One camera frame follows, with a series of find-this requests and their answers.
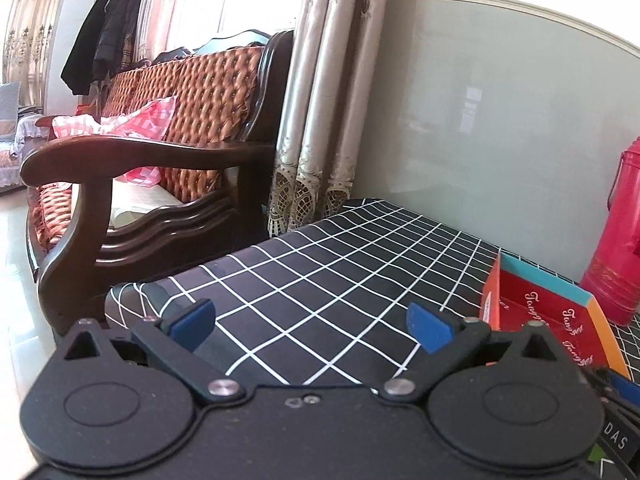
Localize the colourful cardboard box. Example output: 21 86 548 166
480 252 631 378

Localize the black white grid tablecloth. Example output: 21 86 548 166
103 197 640 387

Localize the red thermos flask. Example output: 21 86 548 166
580 139 640 325

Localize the wooden leather sofa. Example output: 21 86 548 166
21 30 294 336

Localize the pink checkered plastic bag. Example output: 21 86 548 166
51 95 179 188

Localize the black hanging coat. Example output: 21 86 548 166
61 0 141 96

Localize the beige patterned curtain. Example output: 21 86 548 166
268 0 386 236

